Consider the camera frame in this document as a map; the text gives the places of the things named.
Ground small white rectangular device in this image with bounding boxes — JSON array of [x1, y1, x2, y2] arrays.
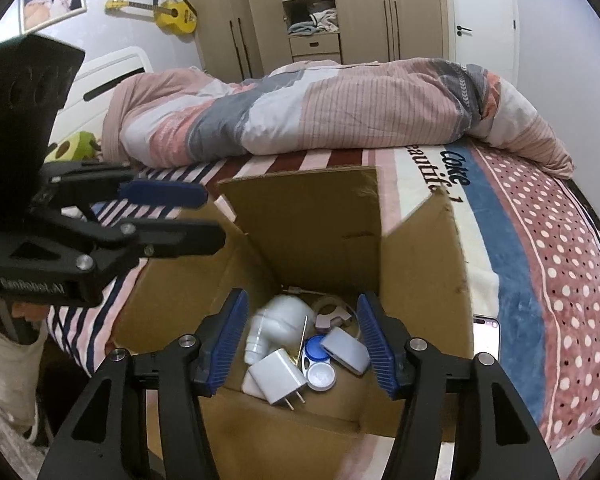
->
[[320, 327, 370, 376]]

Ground tape roll with pink dispenser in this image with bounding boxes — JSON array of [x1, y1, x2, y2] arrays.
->
[[312, 296, 353, 333]]

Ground white adapter with cable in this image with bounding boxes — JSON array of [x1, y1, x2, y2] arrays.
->
[[244, 295, 316, 366]]

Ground white contact lens case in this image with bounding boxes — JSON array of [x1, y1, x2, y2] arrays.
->
[[300, 335, 337, 392]]

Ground white plug charger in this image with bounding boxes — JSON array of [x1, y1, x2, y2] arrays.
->
[[248, 349, 308, 411]]

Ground brown cardboard box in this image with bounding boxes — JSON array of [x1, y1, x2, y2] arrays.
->
[[112, 167, 474, 479]]

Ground white power bank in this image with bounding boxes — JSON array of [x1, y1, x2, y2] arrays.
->
[[242, 370, 266, 400]]

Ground gold lipstick tube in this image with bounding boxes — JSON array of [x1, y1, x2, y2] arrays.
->
[[294, 315, 309, 366]]

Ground white sleeve left forearm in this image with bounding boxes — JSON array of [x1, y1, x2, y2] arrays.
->
[[0, 317, 47, 434]]

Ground person's left hand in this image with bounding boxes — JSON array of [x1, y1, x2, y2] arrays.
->
[[12, 302, 50, 323]]

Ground green avocado plush pillow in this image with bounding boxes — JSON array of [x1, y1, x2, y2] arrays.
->
[[45, 131, 100, 162]]

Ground smartphone on bed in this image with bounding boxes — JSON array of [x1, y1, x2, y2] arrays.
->
[[472, 315, 501, 360]]

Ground white bed headboard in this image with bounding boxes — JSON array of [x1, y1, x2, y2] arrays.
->
[[50, 47, 152, 144]]

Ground yellow ukulele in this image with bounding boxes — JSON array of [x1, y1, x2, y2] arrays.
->
[[105, 0, 198, 36]]

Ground striped plush blanket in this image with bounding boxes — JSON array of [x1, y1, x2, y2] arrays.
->
[[46, 140, 600, 451]]

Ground wooden wardrobe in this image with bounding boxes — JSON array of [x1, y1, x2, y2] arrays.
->
[[190, 0, 450, 82]]

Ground white door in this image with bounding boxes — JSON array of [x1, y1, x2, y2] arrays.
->
[[453, 0, 519, 84]]

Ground framed wall photo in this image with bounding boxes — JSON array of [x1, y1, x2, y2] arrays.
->
[[18, 0, 87, 34]]

